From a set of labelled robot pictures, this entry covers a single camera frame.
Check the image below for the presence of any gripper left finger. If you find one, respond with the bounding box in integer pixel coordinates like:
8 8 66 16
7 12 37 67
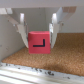
0 7 31 48

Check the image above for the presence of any pink block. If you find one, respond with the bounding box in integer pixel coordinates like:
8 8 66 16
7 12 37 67
26 30 52 55

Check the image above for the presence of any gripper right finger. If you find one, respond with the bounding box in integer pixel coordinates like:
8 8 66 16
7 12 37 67
48 5 78 48

